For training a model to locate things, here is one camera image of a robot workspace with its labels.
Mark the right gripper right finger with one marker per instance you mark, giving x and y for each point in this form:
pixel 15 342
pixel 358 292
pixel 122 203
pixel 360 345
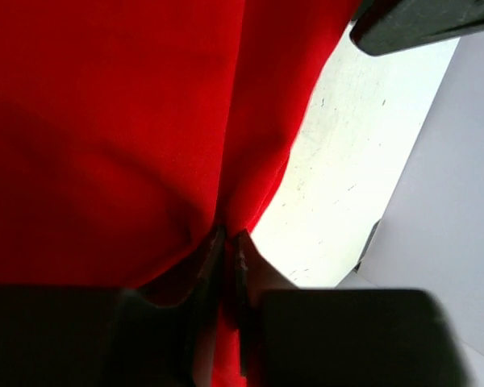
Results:
pixel 339 337

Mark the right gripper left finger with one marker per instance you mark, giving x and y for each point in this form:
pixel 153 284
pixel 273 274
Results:
pixel 161 334

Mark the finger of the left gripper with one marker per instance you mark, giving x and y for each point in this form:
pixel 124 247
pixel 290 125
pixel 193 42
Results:
pixel 384 27

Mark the red trousers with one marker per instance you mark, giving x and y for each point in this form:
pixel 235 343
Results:
pixel 130 130

